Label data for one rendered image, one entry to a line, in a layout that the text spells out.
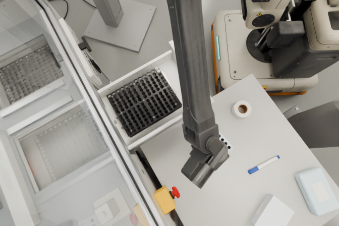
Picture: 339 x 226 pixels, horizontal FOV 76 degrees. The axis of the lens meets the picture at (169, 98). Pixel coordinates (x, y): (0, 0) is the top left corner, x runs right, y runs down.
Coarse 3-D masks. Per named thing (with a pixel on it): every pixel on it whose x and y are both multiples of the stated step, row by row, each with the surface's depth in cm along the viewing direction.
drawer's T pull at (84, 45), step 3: (84, 39) 86; (81, 42) 86; (84, 42) 85; (87, 42) 87; (78, 45) 85; (81, 45) 85; (84, 45) 85; (87, 45) 85; (81, 48) 85; (84, 48) 85; (87, 48) 85; (90, 48) 85; (90, 51) 85
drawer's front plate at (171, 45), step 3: (168, 42) 83; (171, 42) 83; (168, 45) 86; (171, 45) 82; (168, 48) 88; (171, 48) 84; (174, 48) 82; (174, 51) 83; (174, 54) 85; (174, 57) 87; (174, 60) 90; (210, 96) 77; (213, 102) 77
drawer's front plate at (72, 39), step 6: (66, 24) 87; (66, 30) 85; (72, 30) 95; (72, 36) 84; (72, 42) 84; (78, 48) 83; (78, 54) 82; (84, 54) 88; (84, 60) 82; (84, 66) 81; (90, 66) 86; (90, 72) 80; (90, 78) 81; (96, 78) 83
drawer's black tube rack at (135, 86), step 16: (144, 80) 82; (160, 80) 82; (112, 96) 81; (128, 96) 81; (144, 96) 84; (160, 96) 80; (128, 112) 82; (144, 112) 79; (160, 112) 82; (128, 128) 78; (144, 128) 80
